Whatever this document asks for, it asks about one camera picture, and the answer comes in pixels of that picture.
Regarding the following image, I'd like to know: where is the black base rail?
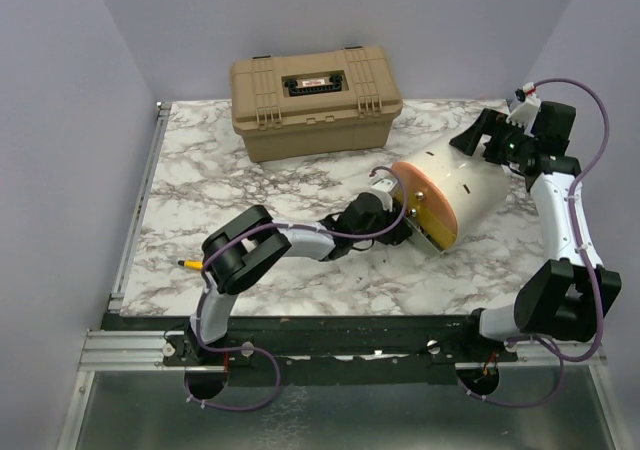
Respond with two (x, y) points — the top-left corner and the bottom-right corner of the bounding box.
(101, 313), (516, 387)

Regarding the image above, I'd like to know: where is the white round makeup organizer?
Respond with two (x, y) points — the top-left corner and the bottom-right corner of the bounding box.
(392, 133), (510, 255)

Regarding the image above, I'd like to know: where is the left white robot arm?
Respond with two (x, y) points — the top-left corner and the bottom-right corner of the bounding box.
(186, 192), (411, 365)

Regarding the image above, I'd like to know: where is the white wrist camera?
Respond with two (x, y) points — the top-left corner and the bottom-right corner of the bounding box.
(506, 82), (541, 130)
(368, 178), (399, 212)

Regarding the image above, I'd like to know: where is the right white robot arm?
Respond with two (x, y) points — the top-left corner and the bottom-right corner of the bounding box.
(449, 101), (622, 361)

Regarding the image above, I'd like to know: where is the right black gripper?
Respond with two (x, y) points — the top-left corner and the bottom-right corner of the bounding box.
(448, 108), (536, 167)

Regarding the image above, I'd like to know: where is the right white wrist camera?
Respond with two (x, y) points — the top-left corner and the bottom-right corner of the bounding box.
(506, 82), (541, 130)

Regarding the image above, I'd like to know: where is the tan plastic toolbox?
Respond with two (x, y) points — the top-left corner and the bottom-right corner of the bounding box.
(230, 46), (403, 163)

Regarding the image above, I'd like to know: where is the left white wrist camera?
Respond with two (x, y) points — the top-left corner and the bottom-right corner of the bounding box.
(368, 178), (399, 212)

